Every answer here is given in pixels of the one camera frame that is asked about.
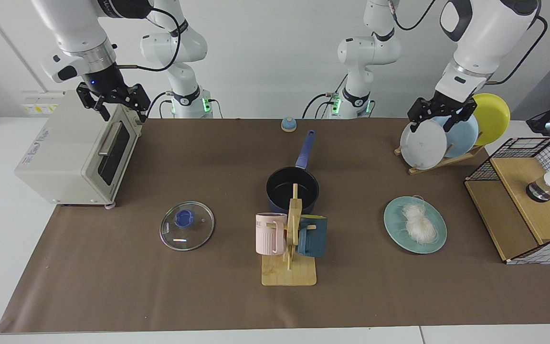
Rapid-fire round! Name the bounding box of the white vermicelli bundle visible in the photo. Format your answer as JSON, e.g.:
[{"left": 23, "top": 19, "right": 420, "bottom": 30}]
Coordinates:
[{"left": 397, "top": 195, "right": 444, "bottom": 245}]

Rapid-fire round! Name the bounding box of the glass lid with blue knob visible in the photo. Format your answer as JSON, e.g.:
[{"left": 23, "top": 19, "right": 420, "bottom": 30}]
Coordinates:
[{"left": 159, "top": 201, "right": 215, "bottom": 251}]

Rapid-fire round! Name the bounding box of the light blue plate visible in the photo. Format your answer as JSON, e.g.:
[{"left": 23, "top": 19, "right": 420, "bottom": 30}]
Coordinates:
[{"left": 435, "top": 114, "right": 480, "bottom": 158}]

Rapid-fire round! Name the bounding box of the grey plate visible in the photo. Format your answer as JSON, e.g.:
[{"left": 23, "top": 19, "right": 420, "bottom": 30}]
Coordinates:
[{"left": 400, "top": 118, "right": 448, "bottom": 170}]

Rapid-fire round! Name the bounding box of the yellow plate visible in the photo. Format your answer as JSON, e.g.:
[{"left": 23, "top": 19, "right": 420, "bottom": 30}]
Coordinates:
[{"left": 472, "top": 93, "right": 511, "bottom": 146}]

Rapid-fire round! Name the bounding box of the wooden plate rack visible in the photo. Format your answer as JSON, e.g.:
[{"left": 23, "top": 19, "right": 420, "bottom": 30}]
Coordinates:
[{"left": 394, "top": 145, "right": 485, "bottom": 175}]

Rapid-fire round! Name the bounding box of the teal plate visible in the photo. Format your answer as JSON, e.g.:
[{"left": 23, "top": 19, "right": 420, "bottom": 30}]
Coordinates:
[{"left": 383, "top": 196, "right": 448, "bottom": 255}]

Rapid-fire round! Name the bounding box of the pale toaster oven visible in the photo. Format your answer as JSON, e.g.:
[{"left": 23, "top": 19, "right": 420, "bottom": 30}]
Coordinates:
[{"left": 15, "top": 90, "right": 142, "bottom": 210}]

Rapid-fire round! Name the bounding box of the dark blue cup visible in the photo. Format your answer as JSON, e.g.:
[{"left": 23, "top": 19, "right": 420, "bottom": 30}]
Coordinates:
[{"left": 297, "top": 215, "right": 328, "bottom": 258}]

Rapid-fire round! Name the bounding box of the pink ribbed cup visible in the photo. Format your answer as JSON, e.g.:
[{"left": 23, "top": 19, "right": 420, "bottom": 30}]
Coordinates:
[{"left": 255, "top": 213, "right": 288, "bottom": 255}]

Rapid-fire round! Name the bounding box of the brown table cloth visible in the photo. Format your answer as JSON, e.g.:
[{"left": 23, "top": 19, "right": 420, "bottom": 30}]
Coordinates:
[{"left": 0, "top": 118, "right": 550, "bottom": 333}]

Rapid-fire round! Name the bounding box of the wooden cup stand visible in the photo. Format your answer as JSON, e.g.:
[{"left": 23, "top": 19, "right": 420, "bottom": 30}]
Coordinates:
[{"left": 261, "top": 183, "right": 317, "bottom": 287}]

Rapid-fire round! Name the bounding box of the black base cable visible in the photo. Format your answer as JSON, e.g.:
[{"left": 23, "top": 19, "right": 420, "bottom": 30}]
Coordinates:
[
  {"left": 302, "top": 74, "right": 348, "bottom": 119},
  {"left": 146, "top": 91, "right": 175, "bottom": 119}
]

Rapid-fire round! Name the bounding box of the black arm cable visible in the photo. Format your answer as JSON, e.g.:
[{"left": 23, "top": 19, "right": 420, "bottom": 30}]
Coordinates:
[
  {"left": 115, "top": 7, "right": 181, "bottom": 72},
  {"left": 387, "top": 0, "right": 549, "bottom": 86}
]

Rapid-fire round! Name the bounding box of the white wall socket strip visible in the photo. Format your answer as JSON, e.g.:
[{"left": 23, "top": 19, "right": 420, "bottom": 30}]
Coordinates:
[{"left": 21, "top": 91, "right": 65, "bottom": 116}]

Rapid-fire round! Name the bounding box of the wire basket with wooden floor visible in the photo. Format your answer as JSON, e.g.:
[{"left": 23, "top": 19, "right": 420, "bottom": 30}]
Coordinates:
[{"left": 464, "top": 137, "right": 550, "bottom": 265}]

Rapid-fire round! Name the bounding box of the black pot with blue handle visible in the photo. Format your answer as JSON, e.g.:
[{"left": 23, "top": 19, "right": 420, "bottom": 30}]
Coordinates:
[{"left": 265, "top": 130, "right": 320, "bottom": 215}]

